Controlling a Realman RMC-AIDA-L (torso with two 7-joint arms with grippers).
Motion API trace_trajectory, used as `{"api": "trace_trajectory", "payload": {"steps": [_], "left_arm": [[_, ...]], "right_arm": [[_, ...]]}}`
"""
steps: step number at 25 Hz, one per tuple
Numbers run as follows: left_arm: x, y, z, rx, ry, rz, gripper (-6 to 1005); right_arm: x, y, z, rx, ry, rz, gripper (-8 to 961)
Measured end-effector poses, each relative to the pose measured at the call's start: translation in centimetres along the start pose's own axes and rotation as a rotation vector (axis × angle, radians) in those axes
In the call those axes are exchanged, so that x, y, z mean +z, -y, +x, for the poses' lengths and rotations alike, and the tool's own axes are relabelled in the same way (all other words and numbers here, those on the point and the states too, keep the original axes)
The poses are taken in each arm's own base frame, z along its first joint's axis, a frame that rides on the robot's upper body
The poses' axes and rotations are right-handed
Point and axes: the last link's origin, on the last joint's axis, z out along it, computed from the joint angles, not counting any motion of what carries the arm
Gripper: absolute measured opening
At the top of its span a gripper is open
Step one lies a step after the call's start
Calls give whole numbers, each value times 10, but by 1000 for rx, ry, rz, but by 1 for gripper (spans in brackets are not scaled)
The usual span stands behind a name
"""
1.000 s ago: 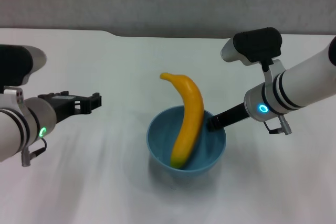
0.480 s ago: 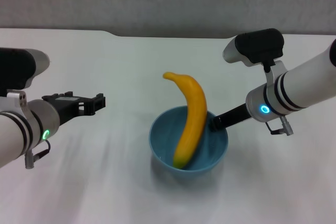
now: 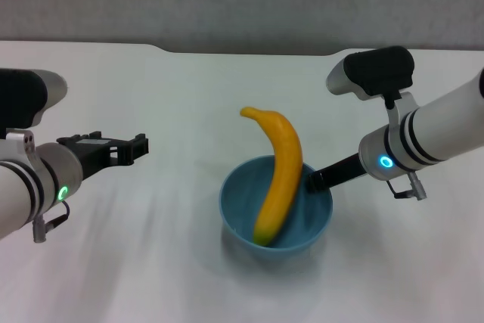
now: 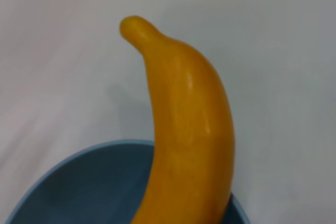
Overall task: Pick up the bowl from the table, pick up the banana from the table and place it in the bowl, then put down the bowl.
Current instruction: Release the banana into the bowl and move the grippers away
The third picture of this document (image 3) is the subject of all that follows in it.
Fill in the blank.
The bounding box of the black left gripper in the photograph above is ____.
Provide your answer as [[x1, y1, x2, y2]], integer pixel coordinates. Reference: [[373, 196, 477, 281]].
[[56, 132, 150, 184]]

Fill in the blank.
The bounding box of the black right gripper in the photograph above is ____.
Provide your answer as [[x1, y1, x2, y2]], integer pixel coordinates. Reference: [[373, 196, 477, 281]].
[[305, 152, 368, 193]]

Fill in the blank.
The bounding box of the yellow banana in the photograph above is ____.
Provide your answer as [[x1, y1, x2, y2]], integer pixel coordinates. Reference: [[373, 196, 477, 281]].
[[240, 106, 304, 247]]

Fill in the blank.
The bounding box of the blue bowl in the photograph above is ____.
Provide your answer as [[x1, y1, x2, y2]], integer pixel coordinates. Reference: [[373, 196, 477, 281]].
[[219, 155, 334, 262]]

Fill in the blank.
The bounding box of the right arm cable with plug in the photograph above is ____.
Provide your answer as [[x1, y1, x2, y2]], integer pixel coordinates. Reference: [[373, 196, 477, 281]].
[[387, 171, 428, 201]]

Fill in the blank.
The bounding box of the arm cable with plug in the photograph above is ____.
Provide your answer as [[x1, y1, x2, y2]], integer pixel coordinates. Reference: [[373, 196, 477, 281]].
[[32, 200, 71, 244], [387, 171, 428, 201]]

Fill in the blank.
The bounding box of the left arm cable with plug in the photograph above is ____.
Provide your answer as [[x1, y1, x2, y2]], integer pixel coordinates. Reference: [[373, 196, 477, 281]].
[[32, 200, 71, 244]]

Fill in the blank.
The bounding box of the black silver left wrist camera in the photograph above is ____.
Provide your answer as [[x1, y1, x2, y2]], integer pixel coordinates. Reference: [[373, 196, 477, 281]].
[[0, 68, 68, 131]]

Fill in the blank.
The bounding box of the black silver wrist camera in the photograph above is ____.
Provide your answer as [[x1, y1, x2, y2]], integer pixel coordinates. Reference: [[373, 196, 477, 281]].
[[0, 68, 68, 131], [326, 45, 416, 101]]

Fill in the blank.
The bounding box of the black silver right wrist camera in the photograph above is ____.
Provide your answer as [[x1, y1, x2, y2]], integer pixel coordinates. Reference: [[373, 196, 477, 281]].
[[326, 45, 416, 101]]

